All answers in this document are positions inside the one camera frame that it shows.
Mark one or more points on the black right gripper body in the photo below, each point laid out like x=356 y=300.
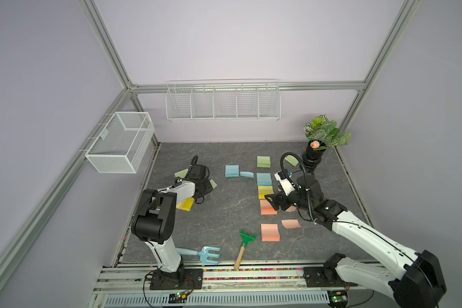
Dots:
x=292 y=199

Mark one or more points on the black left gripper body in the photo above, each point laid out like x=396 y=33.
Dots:
x=206 y=188

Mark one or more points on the torn pink memo page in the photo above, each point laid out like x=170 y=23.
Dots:
x=290 y=210

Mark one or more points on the light blue memo pad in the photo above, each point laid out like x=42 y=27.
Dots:
x=232 y=171

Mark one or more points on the torn green memo page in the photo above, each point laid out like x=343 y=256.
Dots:
x=292 y=160

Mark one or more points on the pink memo pad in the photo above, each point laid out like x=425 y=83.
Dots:
x=266 y=208
x=270 y=233

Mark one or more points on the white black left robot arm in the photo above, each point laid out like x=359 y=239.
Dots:
x=154 y=221

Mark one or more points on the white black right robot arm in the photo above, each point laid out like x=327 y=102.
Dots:
x=410 y=278

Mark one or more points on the light green memo pad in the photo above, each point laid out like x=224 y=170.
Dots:
x=181 y=174

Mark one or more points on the yellow fanned memo pad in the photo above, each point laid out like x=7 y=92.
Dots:
x=186 y=205

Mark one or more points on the black glossy vase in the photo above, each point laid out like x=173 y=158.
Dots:
x=312 y=156

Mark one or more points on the green artificial plant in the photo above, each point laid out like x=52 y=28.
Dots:
x=324 y=133

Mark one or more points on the light blue garden fork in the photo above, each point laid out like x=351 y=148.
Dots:
x=208 y=255

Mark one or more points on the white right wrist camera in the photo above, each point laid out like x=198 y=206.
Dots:
x=285 y=182

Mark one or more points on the white wire shelf basket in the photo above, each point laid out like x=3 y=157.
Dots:
x=223 y=100

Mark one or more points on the green garden rake wooden handle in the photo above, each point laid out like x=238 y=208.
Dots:
x=247 y=238

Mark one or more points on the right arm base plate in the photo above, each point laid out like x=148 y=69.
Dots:
x=315 y=276

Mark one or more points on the white wire side basket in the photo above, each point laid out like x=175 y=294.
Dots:
x=122 y=143

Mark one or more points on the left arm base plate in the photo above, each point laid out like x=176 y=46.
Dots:
x=182 y=279

